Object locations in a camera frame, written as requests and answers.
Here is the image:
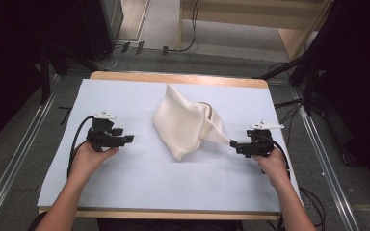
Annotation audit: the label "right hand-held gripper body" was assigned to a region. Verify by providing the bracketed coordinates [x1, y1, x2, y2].
[246, 120, 285, 158]

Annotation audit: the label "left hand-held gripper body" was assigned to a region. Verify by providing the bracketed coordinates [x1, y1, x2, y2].
[86, 111, 119, 153]

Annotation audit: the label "white mesh laundry bag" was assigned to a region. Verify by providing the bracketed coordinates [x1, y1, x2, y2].
[152, 84, 232, 162]

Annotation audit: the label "person's right hand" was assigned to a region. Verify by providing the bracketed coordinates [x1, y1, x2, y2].
[252, 147, 290, 191]

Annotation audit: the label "person's left hand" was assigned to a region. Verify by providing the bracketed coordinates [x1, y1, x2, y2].
[69, 142, 119, 184]

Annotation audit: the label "light blue mat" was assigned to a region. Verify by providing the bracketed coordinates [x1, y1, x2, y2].
[37, 78, 302, 214]

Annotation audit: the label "wooden table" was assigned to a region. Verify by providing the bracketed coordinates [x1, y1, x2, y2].
[38, 70, 304, 221]

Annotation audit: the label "black tripod stand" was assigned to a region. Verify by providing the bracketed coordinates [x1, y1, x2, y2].
[253, 54, 322, 116]

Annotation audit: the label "person's dark clothing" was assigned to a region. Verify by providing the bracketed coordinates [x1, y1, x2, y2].
[97, 218, 244, 231]

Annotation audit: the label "black cabinet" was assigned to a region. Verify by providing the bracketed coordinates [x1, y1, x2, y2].
[80, 0, 124, 61]

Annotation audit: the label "light wooden shelf unit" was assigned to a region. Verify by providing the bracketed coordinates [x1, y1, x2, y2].
[177, 0, 335, 62]

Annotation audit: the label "right hand-held gripper cable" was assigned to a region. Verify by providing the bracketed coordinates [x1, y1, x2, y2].
[259, 134, 292, 181]

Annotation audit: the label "hand-held gripper cable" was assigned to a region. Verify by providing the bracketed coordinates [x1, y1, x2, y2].
[66, 115, 95, 179]
[259, 134, 292, 181]

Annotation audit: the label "left hand-held gripper cable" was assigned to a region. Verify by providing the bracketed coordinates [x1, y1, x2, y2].
[66, 115, 95, 179]

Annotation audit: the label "metal floor rail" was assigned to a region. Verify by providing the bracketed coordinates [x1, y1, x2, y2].
[0, 75, 61, 231]
[290, 86, 362, 231]

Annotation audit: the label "pale floor cable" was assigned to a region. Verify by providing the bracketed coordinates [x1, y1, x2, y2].
[99, 44, 123, 71]

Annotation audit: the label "black floor cables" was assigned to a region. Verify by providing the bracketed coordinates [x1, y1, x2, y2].
[298, 186, 327, 231]

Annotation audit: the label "hanging black cable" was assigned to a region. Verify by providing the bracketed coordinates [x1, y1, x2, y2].
[168, 0, 200, 54]

